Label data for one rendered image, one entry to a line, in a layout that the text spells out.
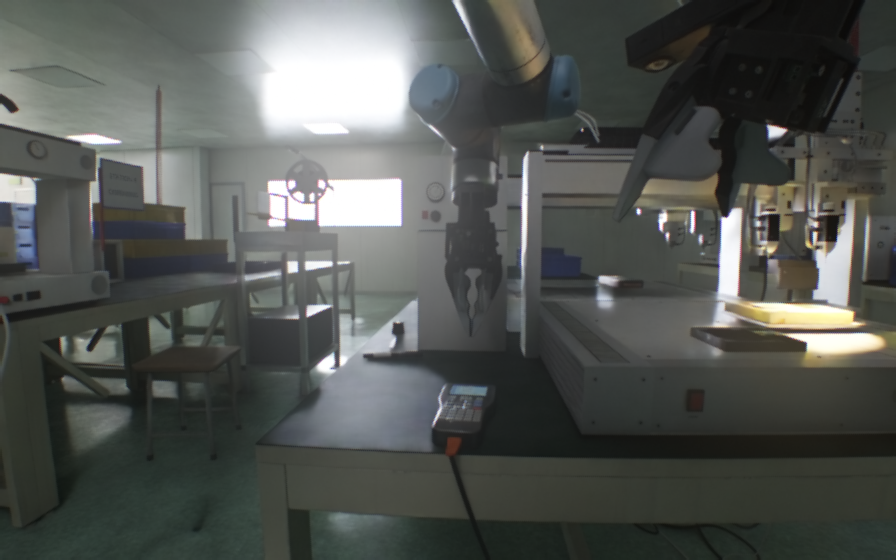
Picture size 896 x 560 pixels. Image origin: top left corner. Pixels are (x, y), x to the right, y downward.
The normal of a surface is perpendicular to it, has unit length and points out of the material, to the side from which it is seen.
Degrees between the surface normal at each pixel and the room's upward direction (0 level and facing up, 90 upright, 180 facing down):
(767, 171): 125
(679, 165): 64
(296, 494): 90
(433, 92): 76
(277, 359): 90
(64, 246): 90
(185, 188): 90
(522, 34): 130
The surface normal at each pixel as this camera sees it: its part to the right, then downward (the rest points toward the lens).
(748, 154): -0.79, 0.58
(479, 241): -0.15, -0.18
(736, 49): -0.87, 0.10
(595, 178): -0.07, 0.09
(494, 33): -0.16, 0.93
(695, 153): -0.64, -0.39
